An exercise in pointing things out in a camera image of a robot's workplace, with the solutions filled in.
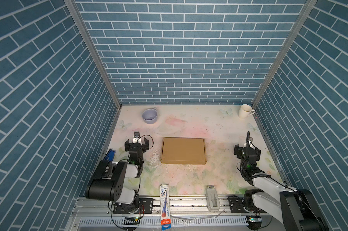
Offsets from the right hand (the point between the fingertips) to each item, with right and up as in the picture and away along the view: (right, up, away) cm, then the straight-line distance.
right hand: (248, 146), depth 88 cm
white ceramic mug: (+6, +23, +18) cm, 30 cm away
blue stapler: (-87, -6, +2) cm, 87 cm away
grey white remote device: (-26, -24, -15) cm, 38 cm away
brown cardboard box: (-41, -3, +1) cm, 41 cm away
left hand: (-68, +5, +3) cm, 68 cm away
